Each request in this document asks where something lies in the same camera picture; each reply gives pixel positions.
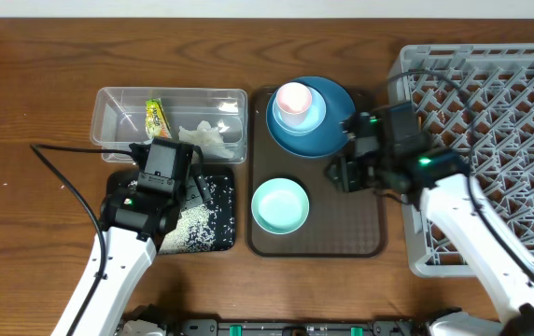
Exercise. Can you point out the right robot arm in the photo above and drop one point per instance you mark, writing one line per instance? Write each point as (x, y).
(449, 196)

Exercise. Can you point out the black plastic tray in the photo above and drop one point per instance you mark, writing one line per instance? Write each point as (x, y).
(148, 203)

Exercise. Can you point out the light blue bowl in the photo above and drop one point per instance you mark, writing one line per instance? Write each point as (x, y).
(314, 116)

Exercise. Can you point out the grey dishwasher rack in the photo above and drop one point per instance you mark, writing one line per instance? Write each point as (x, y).
(478, 99)

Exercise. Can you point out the white cooked rice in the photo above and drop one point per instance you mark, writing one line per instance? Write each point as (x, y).
(208, 227)

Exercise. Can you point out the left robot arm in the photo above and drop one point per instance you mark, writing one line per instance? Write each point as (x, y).
(135, 216)

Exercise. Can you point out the white tissue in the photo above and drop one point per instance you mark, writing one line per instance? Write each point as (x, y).
(208, 139)

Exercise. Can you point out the dark blue plate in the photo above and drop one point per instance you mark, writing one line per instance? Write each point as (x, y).
(329, 137)

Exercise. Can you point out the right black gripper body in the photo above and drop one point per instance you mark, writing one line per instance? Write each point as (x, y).
(376, 162)

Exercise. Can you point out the clear plastic waste bin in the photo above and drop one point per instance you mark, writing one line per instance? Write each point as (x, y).
(119, 116)

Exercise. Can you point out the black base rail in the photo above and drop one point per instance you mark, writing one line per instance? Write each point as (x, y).
(152, 320)

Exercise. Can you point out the brown serving tray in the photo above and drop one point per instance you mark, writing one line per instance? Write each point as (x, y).
(339, 225)

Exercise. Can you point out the green snack wrapper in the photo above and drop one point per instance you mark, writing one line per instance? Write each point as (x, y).
(156, 122)

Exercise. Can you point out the pink cup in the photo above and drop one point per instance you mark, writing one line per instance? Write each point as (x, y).
(293, 100)

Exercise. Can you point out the mint green bowl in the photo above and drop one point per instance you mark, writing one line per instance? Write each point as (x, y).
(280, 206)

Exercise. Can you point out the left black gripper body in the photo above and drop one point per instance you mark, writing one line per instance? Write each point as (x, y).
(185, 174)

